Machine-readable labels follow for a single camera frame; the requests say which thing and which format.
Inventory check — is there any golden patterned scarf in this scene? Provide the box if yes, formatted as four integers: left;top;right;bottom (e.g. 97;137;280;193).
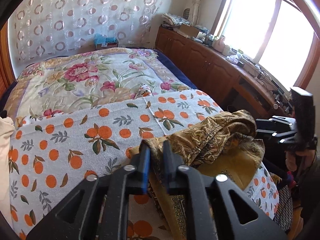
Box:
142;110;265;239

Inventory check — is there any person's right hand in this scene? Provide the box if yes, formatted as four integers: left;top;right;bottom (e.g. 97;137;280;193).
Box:
285;149;316;172

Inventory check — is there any wooden side cabinet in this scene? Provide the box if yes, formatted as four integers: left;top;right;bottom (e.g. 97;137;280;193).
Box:
155;27;287;118

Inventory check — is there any black white patterned garment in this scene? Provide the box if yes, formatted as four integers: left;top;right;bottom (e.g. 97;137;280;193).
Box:
273;185;293;232

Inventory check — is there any orange print white towel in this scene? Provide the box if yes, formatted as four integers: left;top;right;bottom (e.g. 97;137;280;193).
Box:
8;89;279;240

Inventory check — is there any floral bed blanket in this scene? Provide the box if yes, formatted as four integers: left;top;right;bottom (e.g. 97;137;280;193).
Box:
1;48;191;126

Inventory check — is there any cardboard box on cabinet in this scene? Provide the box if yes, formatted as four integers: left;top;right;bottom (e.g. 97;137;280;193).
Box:
179;24;200;37

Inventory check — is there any navy blue bed sheet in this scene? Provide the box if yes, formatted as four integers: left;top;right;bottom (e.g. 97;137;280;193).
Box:
153;49;197;89

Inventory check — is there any folded patterned cloth stack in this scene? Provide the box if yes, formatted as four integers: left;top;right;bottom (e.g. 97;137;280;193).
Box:
162;13;190;26

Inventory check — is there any wooden wardrobe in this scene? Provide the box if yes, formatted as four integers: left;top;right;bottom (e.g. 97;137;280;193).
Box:
0;22;16;96

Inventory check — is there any blue tissue box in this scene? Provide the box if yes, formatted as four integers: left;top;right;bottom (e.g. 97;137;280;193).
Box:
93;34;119;50

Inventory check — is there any white circle pattern curtain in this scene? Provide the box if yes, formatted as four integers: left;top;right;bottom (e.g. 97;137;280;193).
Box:
8;0;163;66

